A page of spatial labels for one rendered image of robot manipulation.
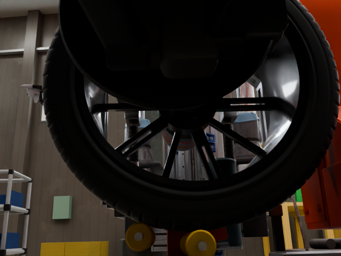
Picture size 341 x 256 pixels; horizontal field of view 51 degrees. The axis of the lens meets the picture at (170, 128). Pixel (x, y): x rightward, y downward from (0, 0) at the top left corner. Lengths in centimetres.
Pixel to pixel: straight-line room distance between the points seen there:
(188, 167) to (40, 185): 744
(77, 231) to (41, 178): 156
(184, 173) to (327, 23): 85
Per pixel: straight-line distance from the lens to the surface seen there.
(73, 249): 651
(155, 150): 401
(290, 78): 89
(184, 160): 166
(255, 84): 113
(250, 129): 159
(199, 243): 67
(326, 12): 131
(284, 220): 620
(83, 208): 848
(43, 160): 904
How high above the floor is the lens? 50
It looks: 17 degrees up
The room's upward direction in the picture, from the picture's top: 2 degrees counter-clockwise
